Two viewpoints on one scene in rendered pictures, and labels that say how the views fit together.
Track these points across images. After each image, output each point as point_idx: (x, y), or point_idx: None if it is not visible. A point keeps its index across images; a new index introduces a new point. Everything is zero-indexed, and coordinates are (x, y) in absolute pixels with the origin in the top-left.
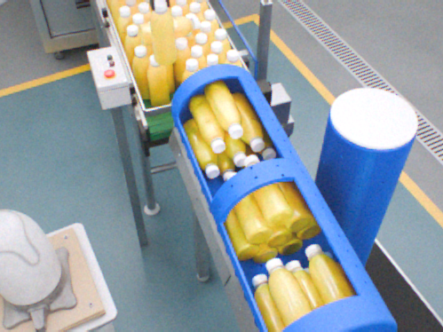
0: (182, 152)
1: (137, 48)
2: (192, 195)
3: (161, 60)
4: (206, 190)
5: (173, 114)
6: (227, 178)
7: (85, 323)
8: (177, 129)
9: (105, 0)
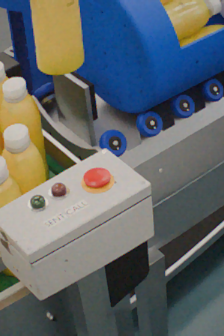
0: (167, 147)
1: None
2: None
3: (83, 49)
4: None
5: (168, 61)
6: None
7: None
8: (190, 61)
9: None
